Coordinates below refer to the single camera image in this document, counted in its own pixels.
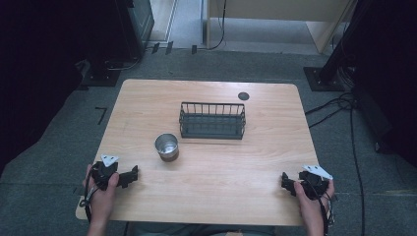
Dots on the black stand with square base plate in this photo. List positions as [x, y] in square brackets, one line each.
[327, 75]

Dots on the dark curtain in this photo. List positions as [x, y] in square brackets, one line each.
[390, 82]
[32, 82]

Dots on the dark equipment cabinet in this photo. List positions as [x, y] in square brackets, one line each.
[142, 23]

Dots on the black tape strip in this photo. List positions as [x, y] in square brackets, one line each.
[155, 48]
[169, 47]
[194, 49]

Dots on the black corner tape mark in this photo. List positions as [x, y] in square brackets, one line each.
[103, 113]

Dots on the black round table grommet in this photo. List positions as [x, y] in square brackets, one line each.
[243, 96]

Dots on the person's left hand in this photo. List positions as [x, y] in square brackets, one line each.
[102, 200]

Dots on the person's lap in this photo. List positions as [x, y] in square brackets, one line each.
[203, 231]

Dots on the metal cup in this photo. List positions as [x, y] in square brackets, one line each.
[166, 147]

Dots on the person's right hand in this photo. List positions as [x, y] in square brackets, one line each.
[307, 206]

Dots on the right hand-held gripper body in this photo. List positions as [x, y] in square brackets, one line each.
[314, 183]

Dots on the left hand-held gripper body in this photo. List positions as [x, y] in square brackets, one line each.
[104, 170]

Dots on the light wooden cabinet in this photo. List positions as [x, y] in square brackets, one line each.
[327, 29]

